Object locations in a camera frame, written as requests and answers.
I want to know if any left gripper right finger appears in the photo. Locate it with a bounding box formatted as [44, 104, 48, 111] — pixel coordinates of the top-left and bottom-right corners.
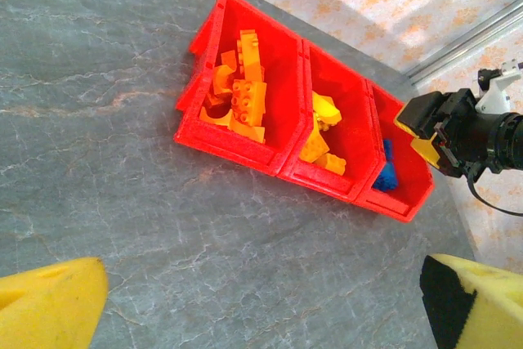
[419, 253, 523, 349]

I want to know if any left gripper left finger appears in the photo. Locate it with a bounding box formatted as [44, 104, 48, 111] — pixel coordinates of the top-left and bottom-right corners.
[0, 257, 110, 349]

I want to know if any long yellow lego brick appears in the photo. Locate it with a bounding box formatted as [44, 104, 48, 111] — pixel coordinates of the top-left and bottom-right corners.
[316, 152, 347, 177]
[299, 128, 331, 164]

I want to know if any orange lego brick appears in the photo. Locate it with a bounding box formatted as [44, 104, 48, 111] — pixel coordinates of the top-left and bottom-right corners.
[227, 114, 266, 145]
[229, 78, 269, 128]

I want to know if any orange lego plate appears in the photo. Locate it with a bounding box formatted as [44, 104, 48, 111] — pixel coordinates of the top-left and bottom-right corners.
[238, 29, 266, 83]

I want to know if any orange curved lego piece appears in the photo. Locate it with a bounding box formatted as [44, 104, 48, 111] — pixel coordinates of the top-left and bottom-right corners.
[199, 93, 234, 126]
[210, 49, 239, 96]

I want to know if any red plastic bin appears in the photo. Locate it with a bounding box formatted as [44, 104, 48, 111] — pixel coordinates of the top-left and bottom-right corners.
[277, 38, 383, 203]
[173, 0, 311, 177]
[353, 77, 436, 224]

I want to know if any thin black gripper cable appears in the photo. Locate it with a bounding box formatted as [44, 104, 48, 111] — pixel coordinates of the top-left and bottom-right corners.
[467, 164, 523, 218]

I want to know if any aluminium frame post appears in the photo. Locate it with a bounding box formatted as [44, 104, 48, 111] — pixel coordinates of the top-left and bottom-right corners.
[406, 0, 523, 88]

